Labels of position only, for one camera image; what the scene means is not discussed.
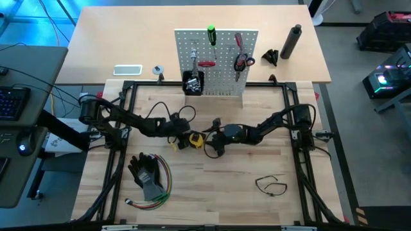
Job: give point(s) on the white printed sheet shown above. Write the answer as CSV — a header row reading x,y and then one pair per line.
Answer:
x,y
54,142

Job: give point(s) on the blue red scissors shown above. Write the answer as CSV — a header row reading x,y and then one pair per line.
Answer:
x,y
241,62

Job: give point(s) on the black angled bar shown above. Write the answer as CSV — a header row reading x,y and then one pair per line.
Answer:
x,y
64,130

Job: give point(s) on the black computer mouse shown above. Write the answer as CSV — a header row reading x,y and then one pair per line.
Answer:
x,y
25,145

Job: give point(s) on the black backlit keyboard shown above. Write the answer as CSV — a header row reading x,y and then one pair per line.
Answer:
x,y
11,102

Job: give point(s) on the white metal pegboard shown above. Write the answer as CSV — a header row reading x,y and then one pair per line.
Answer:
x,y
224,41

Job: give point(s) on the white round stand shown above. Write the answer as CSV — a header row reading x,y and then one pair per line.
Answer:
x,y
318,11

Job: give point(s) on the grey round disc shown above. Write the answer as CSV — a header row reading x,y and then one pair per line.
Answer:
x,y
157,70

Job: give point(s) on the black-framed safety glasses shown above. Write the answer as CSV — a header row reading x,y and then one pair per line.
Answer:
x,y
271,194

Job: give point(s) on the black aluminium table frame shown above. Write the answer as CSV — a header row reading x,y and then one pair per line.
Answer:
x,y
273,84

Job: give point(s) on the black table clamp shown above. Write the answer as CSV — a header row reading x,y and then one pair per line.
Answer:
x,y
160,78
273,79

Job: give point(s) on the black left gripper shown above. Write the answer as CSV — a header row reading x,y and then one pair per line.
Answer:
x,y
178,126

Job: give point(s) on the black plastic pegboard bin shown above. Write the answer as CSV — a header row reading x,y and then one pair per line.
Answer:
x,y
184,93

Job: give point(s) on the tall chrome deep socket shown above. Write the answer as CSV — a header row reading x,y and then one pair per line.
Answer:
x,y
192,81

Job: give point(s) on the green black screwdriver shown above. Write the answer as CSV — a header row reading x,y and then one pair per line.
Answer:
x,y
211,35

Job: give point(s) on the black grey work glove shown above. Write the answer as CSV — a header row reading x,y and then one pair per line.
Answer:
x,y
146,176

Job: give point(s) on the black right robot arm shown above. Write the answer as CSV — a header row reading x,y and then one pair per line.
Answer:
x,y
273,123

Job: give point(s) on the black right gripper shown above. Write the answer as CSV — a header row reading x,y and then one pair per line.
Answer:
x,y
218,138

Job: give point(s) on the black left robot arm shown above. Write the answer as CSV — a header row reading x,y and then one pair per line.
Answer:
x,y
128,120

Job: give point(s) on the white smartphone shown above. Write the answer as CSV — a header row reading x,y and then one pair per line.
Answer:
x,y
127,70

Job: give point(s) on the black wedge-shaped part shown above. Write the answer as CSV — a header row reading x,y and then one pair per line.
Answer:
x,y
270,57

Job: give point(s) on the yellow black tape measure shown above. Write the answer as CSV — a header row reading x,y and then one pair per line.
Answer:
x,y
196,139

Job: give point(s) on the light wooden desk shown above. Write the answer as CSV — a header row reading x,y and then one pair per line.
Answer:
x,y
128,38

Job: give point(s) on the computer tower with RGB lights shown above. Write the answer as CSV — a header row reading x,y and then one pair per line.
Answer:
x,y
385,77

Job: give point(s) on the grey side desk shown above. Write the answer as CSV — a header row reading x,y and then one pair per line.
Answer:
x,y
38,70

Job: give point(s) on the black cylinder bottle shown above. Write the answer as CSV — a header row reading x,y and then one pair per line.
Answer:
x,y
290,41

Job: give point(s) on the black equipment case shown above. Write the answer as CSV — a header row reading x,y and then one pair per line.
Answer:
x,y
382,29

